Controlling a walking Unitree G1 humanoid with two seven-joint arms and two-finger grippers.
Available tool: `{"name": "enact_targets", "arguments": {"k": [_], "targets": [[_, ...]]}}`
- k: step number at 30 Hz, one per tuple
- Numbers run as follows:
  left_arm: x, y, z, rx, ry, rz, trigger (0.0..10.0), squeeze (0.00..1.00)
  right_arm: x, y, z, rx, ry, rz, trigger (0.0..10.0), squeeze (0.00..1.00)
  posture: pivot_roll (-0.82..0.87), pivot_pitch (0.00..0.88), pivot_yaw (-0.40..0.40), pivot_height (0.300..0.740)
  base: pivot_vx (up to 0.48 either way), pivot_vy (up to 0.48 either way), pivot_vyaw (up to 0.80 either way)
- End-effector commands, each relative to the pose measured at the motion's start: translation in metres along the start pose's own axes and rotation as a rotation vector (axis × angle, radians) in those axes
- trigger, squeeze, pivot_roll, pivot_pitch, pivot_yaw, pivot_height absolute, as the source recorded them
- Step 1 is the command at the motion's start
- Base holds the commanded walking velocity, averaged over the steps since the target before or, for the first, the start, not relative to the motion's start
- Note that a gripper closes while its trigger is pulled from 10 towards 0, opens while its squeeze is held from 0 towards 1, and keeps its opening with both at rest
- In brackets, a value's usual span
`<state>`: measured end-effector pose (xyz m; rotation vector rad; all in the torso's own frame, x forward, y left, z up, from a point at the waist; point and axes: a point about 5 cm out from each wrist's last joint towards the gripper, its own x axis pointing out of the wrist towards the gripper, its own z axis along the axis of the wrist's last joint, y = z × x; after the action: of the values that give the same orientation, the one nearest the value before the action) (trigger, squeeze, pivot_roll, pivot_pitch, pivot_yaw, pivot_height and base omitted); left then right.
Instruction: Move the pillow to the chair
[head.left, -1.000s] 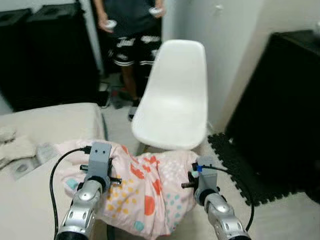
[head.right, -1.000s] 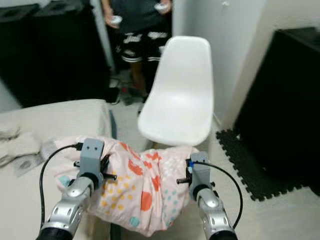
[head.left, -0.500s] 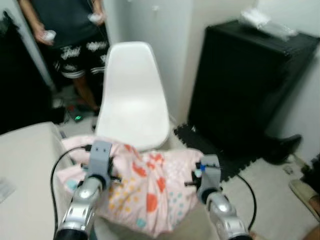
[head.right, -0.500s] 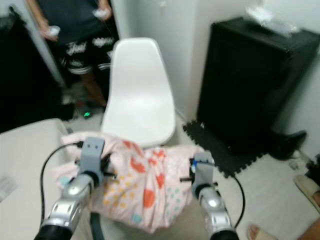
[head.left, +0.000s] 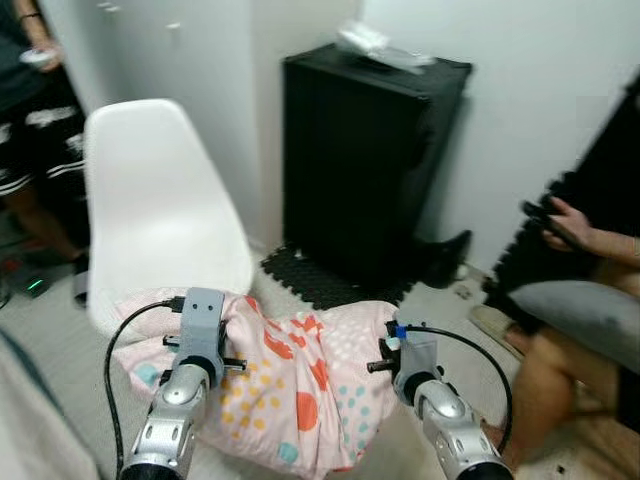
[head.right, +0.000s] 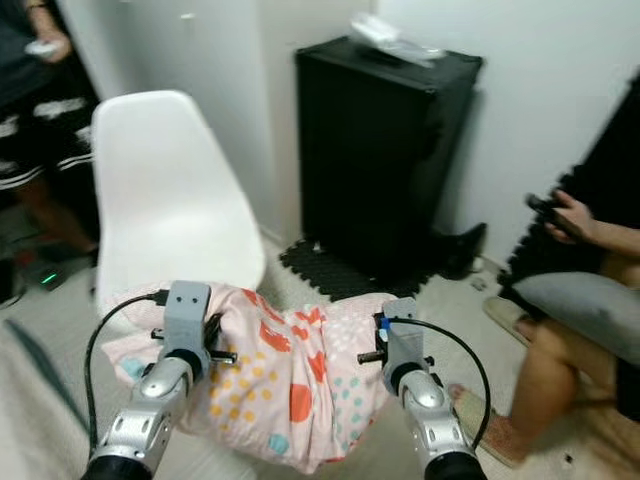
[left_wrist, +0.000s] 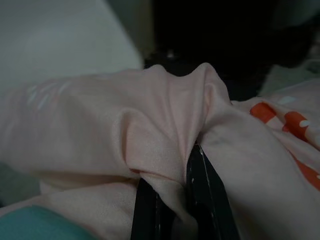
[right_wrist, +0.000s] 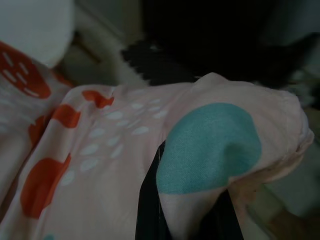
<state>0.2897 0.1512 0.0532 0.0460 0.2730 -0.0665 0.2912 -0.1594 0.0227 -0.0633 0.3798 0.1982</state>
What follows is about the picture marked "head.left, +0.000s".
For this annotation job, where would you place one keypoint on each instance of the pink patterned pillow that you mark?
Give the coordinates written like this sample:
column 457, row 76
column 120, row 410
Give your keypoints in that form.
column 300, row 380

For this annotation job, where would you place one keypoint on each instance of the black controller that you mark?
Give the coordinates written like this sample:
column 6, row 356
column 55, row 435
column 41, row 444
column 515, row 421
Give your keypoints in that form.
column 535, row 212

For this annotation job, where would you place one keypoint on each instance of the white controller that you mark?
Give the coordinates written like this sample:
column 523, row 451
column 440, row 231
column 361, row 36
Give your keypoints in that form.
column 28, row 57

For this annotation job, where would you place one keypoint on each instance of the black-shorts person forearm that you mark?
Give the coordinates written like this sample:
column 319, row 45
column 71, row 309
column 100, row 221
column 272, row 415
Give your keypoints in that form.
column 35, row 22

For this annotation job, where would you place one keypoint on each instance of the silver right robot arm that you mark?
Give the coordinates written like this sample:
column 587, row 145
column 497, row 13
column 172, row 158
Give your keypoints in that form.
column 450, row 420

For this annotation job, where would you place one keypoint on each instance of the grey-shorts person forearm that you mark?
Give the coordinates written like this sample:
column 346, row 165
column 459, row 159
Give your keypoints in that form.
column 612, row 245

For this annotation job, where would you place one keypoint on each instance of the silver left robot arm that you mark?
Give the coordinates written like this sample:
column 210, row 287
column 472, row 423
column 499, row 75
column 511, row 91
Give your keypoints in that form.
column 170, row 420

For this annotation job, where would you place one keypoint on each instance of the white plastic chair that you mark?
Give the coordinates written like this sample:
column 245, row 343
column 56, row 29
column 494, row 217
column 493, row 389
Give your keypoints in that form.
column 160, row 200

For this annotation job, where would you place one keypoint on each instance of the grey-shorts person hand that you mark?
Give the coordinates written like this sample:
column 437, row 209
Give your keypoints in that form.
column 570, row 222

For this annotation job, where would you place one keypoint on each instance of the black-shorts person hand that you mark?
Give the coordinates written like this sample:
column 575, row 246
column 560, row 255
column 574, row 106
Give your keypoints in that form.
column 48, row 55

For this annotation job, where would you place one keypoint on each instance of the black foam puzzle mat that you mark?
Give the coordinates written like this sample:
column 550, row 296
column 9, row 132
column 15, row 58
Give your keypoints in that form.
column 320, row 285
column 610, row 180

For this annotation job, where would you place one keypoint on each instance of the beige slipper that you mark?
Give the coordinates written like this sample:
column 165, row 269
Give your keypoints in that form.
column 495, row 325

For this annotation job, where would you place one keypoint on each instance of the black boot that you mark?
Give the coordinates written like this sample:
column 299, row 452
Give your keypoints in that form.
column 450, row 262

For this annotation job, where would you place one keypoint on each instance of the black cabinet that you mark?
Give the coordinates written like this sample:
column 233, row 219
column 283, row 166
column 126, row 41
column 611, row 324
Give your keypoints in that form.
column 360, row 170

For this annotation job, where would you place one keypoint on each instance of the person in grey shorts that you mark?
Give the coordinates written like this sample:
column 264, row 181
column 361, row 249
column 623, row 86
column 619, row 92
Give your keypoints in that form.
column 580, row 320

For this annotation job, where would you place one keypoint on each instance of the black device with green light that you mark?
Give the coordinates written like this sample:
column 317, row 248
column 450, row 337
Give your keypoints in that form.
column 35, row 285

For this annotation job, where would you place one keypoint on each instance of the white bed sheet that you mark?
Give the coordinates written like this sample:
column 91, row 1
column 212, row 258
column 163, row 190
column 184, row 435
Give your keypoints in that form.
column 30, row 430

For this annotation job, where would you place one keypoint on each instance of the person in black shorts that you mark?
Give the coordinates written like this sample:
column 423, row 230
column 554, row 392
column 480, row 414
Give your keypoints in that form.
column 40, row 140

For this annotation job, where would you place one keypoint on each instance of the clear plastic package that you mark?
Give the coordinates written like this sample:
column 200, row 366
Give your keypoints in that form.
column 375, row 42

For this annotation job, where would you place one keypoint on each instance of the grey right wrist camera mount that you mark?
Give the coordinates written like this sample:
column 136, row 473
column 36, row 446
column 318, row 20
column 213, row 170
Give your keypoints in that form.
column 415, row 350

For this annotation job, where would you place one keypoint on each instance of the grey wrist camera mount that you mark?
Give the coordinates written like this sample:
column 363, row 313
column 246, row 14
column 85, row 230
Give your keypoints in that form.
column 415, row 350
column 203, row 320

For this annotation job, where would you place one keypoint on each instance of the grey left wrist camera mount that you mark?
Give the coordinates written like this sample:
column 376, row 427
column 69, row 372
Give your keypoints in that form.
column 203, row 320

